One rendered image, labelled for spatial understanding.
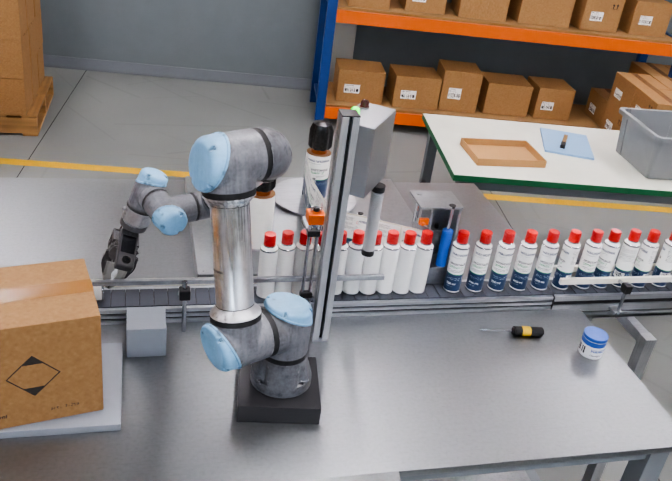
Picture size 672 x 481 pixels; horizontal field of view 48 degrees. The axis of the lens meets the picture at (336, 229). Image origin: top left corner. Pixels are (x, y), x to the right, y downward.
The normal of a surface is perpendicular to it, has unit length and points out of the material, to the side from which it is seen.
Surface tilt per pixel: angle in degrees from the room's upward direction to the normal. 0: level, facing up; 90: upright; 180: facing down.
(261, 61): 90
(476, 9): 90
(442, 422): 0
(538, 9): 90
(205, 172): 82
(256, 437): 0
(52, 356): 90
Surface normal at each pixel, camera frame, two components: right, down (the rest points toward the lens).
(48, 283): 0.12, -0.87
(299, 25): 0.08, 0.49
